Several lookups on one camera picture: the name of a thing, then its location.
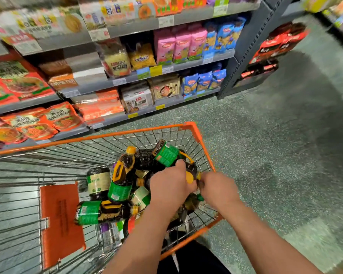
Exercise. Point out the person's right hand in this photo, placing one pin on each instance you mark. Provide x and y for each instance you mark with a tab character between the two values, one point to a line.
221	191

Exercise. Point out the person's left hand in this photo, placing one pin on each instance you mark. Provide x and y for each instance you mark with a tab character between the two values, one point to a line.
167	188

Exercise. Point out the person's left fingers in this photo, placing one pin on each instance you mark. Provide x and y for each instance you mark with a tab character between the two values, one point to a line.
185	185

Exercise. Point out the person's right fingers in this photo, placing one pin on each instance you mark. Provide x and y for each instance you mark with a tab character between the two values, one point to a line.
207	184

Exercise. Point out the yellow-capped dark sauce bottle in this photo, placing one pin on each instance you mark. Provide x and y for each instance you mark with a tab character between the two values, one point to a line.
191	178

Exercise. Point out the person's right forearm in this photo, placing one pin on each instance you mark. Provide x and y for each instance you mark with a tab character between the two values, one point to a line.
260	242

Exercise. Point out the person's left forearm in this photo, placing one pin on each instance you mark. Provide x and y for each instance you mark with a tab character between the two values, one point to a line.
143	242

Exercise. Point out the pile of dark sauce bottles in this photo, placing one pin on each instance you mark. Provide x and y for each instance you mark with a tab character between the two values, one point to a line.
120	179

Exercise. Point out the person's black trousers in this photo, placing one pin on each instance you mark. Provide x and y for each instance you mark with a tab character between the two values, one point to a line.
197	259

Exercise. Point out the yellow price tag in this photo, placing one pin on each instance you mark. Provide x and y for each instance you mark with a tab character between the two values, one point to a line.
156	71
160	107
133	115

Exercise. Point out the white noodle box pack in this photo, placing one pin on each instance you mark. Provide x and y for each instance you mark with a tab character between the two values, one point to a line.
137	101

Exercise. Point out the brown noodle pack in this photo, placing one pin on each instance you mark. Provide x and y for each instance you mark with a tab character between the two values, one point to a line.
165	88

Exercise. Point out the row of blue snack packets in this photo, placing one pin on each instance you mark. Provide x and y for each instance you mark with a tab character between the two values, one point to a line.
203	81
224	34

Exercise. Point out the stack of flat orange packets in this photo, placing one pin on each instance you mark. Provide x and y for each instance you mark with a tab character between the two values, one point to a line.
98	106

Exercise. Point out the green-blue price tag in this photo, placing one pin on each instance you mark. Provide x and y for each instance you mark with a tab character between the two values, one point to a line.
143	73

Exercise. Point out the white price tag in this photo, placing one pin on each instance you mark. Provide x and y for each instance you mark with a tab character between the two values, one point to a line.
166	21
119	81
99	34

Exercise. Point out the row of red-black packets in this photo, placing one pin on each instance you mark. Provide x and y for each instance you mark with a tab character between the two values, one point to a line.
260	69

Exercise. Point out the orange cart seat flap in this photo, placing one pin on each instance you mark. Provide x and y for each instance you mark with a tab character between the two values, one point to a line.
61	222

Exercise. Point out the yellow pasta packet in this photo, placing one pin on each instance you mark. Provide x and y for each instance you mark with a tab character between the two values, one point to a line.
141	57

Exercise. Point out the row of pink packets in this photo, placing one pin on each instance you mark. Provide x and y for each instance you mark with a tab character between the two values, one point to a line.
181	45

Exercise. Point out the clear packet of yellow noodles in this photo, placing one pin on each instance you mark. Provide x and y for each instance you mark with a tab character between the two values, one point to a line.
117	61

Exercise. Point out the orange flat box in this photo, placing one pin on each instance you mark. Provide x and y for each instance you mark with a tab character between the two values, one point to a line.
62	81

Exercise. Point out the pile of red snack packets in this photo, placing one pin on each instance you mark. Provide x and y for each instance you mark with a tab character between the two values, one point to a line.
280	39

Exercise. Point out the pile of orange-red sauce packets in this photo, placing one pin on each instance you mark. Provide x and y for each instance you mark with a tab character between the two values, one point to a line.
34	125

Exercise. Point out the grey end shelf rack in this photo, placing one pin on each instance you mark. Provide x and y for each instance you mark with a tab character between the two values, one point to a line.
257	28

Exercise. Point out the grey metal shelving unit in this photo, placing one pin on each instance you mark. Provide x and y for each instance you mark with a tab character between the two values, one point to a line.
188	17

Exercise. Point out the brown flat box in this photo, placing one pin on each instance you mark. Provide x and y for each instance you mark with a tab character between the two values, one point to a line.
54	67

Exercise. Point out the green price tag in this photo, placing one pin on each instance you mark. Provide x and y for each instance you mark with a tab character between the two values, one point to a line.
220	7

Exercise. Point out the row of orange packets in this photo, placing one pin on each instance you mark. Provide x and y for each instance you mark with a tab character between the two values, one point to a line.
177	4

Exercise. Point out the row of white-orange packets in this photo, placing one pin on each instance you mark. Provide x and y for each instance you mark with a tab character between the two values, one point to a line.
114	9

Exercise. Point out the stack of large red packets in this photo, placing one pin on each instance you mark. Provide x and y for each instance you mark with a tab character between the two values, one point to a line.
17	82

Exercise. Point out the dark shelf rack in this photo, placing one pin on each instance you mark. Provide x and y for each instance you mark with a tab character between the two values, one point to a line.
338	25

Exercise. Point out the row of yellow-green packets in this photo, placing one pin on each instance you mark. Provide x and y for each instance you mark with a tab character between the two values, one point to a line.
320	3

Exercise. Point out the row of white noodle packets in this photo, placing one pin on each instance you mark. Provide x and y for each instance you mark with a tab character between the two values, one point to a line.
37	24

